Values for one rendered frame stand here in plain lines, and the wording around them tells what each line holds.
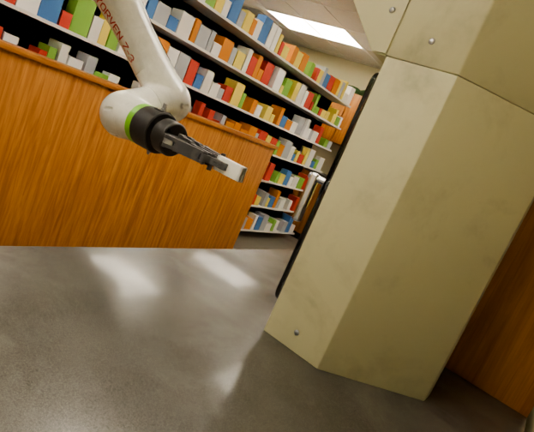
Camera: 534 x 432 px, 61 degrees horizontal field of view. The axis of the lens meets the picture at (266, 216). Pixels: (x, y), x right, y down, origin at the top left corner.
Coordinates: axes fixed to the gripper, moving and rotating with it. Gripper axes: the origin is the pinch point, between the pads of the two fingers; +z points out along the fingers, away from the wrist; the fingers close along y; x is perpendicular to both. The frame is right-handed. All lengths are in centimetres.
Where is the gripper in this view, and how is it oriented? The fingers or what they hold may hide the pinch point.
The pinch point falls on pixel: (230, 168)
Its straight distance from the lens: 89.1
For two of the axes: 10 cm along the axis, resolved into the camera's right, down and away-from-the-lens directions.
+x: -3.8, 9.1, 1.8
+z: 7.5, 4.1, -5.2
